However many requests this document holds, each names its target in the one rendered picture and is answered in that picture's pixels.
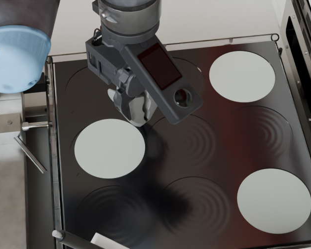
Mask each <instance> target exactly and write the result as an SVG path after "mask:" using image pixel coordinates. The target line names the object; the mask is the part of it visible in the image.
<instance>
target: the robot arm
mask: <svg viewBox="0 0 311 249"><path fill-rule="evenodd" d="M59 4H60V0H0V92H1V93H18V92H22V91H25V90H27V89H29V88H31V87H32V86H34V85H35V84H36V83H37V82H38V81H39V80H40V77H41V74H42V70H43V67H44V64H45V60H46V57H47V56H48V54H49V52H50V49H51V37H52V33H53V28H54V24H55V20H56V16H57V12H58V7H59ZM92 10H93V11H94V12H95V13H97V14H98V15H99V16H100V19H101V26H100V29H99V28H96V29H95V30H94V35H93V37H92V38H90V39H89V40H87V41H86V42H85V46H86V55H87V62H88V68H89V69H90V70H91V71H92V72H94V73H95V74H96V75H97V76H98V77H99V78H100V79H102V80H103V81H104V82H105V83H106V84H108V85H109V84H110V83H113V84H115V85H116V86H117V90H116V91H115V90H112V89H110V88H109V89H108V95H109V97H110V98H111V100H112V101H113V102H114V105H115V107H116V108H117V109H118V110H119V111H120V112H121V113H122V114H123V116H124V117H125V118H126V119H127V120H128V121H129V122H130V123H131V124H133V125H134V126H138V127H141V126H142V125H144V124H145V123H146V122H147V121H149V120H150V119H151V117H152V115H153V113H154V111H155V110H156V108H157V106H158V107H159V108H160V110H161V111H162V112H163V114H164V115H165V117H166V118H167V119H168V121H169V122H170V123H171V124H172V125H175V124H177V123H179V122H180V121H181V120H183V119H184V118H185V117H187V116H188V115H190V114H191V113H192V112H194V111H195V110H196V109H198V108H199V107H201V106H202V105H203V100H202V98H201V97H200V95H199V94H198V93H197V91H196V90H195V88H194V87H193V86H192V84H191V83H190V81H189V80H188V79H187V77H186V76H185V75H184V73H183V72H182V70H181V69H180V68H179V66H178V65H177V64H176V62H175V61H174V59H173V58H172V57H171V55H170V54H169V52H168V51H167V50H166V48H165V47H164V46H163V44H162V43H161V41H160V40H159V39H158V37H157V36H156V35H155V33H156V32H157V31H158V28H159V24H160V17H161V10H162V0H95V1H93V2H92ZM96 30H98V31H97V32H96ZM101 35H102V36H101ZM99 36H101V37H100V38H99V39H97V38H98V37H99ZM96 39H97V40H96ZM90 54H91V55H90ZM90 58H91V59H90Z"/></svg>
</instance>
